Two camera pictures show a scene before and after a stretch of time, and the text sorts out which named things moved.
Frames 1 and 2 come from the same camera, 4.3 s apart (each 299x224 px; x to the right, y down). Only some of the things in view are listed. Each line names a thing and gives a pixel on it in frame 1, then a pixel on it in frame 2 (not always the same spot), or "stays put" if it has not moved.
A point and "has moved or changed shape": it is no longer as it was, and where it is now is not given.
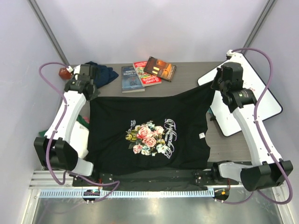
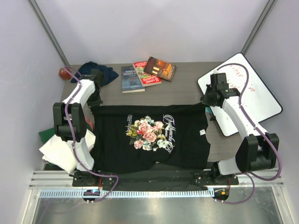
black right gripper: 215,85 to 206,101
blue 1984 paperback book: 131,82 stays put
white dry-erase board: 269,105 stays put
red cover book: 146,79 stays put
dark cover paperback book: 161,69 stays put
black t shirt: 166,130 has moved or changed shape
